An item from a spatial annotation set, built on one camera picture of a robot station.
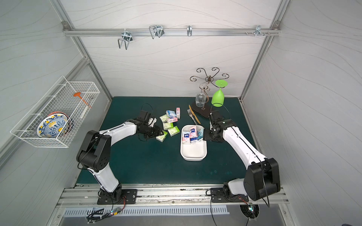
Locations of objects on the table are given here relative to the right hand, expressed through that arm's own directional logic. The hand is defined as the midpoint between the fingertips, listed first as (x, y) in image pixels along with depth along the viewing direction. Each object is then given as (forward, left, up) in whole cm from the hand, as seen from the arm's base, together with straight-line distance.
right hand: (210, 136), depth 84 cm
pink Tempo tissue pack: (+5, +10, -4) cm, 12 cm away
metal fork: (+26, +12, -12) cm, 31 cm away
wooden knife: (+26, +9, -12) cm, 30 cm away
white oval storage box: (-4, +8, -13) cm, 16 cm away
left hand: (+3, +31, -6) cm, 32 cm away
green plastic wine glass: (+22, -5, +12) cm, 25 cm away
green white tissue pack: (+2, +32, -8) cm, 33 cm away
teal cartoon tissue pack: (+5, +5, -5) cm, 9 cm away
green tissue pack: (+9, +24, -9) cm, 27 cm away
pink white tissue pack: (+17, +25, -7) cm, 31 cm away
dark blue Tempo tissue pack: (+1, +10, -7) cm, 12 cm away
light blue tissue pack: (+22, +27, -7) cm, 36 cm away
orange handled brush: (+12, +77, +22) cm, 81 cm away
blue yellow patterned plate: (-11, +74, +24) cm, 78 cm away
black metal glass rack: (+28, 0, -11) cm, 30 cm away
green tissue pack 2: (+13, +29, -9) cm, 33 cm away
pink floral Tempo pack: (+1, +15, -6) cm, 16 cm away
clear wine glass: (+23, +6, +9) cm, 25 cm away
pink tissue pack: (+23, +22, -6) cm, 32 cm away
